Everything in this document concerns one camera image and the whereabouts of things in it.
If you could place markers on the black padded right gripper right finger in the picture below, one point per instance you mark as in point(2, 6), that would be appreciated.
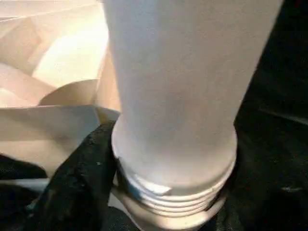
point(260, 197)

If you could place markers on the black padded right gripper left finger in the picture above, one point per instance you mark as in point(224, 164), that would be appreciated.
point(77, 187)

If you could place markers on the white plastic table top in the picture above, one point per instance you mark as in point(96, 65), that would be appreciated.
point(57, 62)

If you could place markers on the white plastic table leg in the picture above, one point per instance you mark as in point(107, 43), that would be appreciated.
point(187, 72)

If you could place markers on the black mat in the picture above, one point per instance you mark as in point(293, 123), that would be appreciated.
point(284, 96)

